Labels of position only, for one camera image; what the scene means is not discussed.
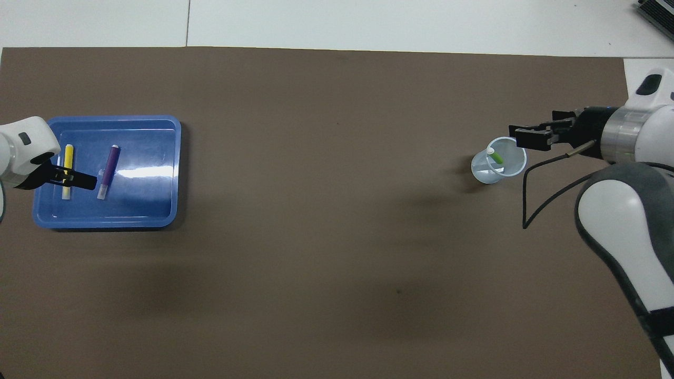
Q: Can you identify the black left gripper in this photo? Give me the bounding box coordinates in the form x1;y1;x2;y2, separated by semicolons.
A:
16;158;98;190

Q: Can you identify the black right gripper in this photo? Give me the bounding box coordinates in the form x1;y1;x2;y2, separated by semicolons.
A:
508;107;611;158

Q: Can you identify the yellow pen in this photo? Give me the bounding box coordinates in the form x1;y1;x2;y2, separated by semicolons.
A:
62;144;75;201

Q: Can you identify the translucent white plastic cup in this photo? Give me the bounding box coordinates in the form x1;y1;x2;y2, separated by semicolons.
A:
471;136;528;185

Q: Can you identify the brown table mat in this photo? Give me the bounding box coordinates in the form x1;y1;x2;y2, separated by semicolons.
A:
0;46;663;379

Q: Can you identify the purple pen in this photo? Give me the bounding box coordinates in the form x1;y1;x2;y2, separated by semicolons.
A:
97;144;121;201

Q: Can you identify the blue plastic tray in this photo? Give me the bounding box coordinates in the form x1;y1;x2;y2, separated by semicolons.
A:
33;115;182;230

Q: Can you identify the grey finned device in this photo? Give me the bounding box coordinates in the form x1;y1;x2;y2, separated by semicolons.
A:
636;0;674;42

